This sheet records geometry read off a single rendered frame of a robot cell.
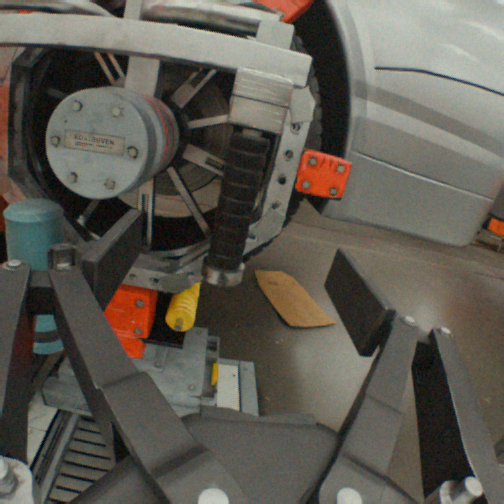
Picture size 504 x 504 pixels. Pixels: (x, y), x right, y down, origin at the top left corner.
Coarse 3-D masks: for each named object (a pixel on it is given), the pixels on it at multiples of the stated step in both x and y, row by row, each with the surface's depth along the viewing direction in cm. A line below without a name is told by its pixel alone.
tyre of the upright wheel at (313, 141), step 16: (112, 0) 42; (304, 48) 48; (32, 80) 46; (320, 112) 53; (320, 128) 54; (304, 144) 54; (320, 144) 55; (32, 176) 53; (256, 208) 60; (288, 208) 59; (272, 240) 63; (176, 256) 63
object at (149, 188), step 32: (64, 64) 49; (96, 64) 60; (32, 96) 47; (64, 96) 49; (192, 96) 51; (32, 128) 49; (192, 128) 54; (32, 160) 52; (192, 160) 56; (224, 160) 57; (64, 192) 59; (96, 224) 62; (160, 224) 76; (192, 224) 75; (160, 256) 62
